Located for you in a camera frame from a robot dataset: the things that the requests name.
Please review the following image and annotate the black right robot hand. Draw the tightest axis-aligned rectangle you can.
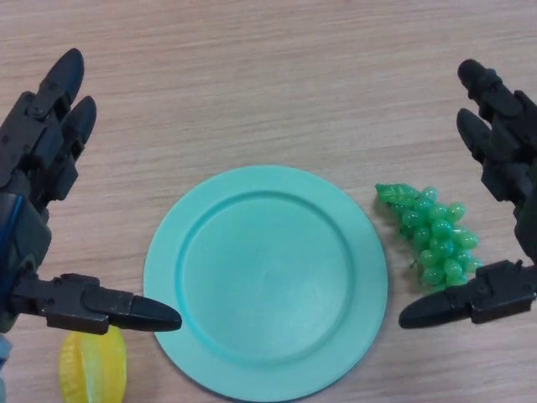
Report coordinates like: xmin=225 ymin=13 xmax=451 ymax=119
xmin=398 ymin=59 xmax=537 ymax=330

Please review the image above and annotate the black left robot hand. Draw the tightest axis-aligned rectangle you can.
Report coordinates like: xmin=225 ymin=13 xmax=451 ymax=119
xmin=0 ymin=48 xmax=183 ymax=336

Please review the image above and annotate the green grape bunch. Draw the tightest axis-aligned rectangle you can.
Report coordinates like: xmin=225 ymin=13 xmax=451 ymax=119
xmin=375 ymin=182 xmax=483 ymax=294

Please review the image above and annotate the teal round plate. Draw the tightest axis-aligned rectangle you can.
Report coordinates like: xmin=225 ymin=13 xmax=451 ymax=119
xmin=143 ymin=165 xmax=389 ymax=399

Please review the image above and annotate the yellow starfruit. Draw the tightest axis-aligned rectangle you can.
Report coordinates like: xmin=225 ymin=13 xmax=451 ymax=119
xmin=57 ymin=326 xmax=128 ymax=403

